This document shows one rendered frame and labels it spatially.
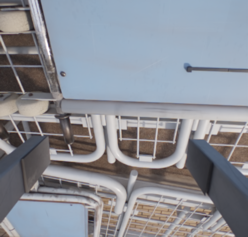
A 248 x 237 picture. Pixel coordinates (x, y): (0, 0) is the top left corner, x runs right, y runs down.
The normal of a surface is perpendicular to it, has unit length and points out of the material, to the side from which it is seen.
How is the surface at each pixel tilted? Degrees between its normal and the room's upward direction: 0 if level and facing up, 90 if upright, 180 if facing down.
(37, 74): 0
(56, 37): 5
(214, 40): 5
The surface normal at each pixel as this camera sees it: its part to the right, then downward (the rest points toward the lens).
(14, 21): 0.36, 0.52
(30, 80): -0.12, 0.61
